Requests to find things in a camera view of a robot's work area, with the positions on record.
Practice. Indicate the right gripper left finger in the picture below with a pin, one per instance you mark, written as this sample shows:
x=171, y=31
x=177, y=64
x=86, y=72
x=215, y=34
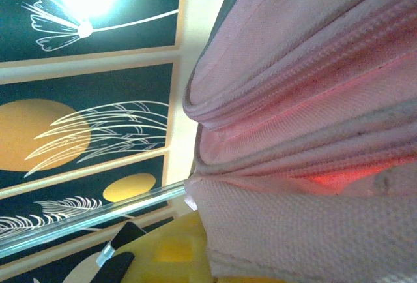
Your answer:
x=176, y=263

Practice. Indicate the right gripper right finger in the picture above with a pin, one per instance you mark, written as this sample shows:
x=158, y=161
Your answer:
x=241, y=280

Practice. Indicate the pink backpack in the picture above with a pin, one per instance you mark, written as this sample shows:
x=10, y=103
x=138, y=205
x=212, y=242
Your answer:
x=293, y=133

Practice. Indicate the aluminium corner post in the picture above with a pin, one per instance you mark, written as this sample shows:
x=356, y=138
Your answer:
x=81, y=222

